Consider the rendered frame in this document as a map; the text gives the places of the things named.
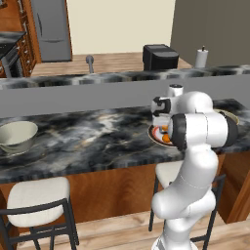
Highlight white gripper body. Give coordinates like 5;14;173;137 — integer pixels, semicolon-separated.
151;115;171;129

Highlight brown rimmed white plate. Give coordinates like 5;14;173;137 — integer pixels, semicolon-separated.
146;123;179;148

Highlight beige bowl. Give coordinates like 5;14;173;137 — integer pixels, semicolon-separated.
213;108;240;126

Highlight brown wooden counter base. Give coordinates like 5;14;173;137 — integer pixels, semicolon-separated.
0;151;250;238

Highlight pale green bowl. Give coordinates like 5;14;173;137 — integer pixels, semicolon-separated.
0;120;39;155

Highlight orange fruit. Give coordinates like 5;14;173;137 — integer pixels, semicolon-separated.
161;133;174;145

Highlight white cushioned black stool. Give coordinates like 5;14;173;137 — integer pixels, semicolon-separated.
147;160;228;250
0;177;80;250

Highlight black toaster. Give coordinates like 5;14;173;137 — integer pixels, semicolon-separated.
142;44;181;72

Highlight white paper towel roll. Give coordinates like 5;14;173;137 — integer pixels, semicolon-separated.
194;45;209;69

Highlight grey tap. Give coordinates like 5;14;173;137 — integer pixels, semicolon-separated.
85;55;96;74

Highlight grey fridge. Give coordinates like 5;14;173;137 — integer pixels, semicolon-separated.
30;0;73;63

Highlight brown wooden cupboards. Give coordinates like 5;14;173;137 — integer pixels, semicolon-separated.
0;0;42;78

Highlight black oven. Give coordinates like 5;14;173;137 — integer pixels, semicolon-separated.
0;31;27;79

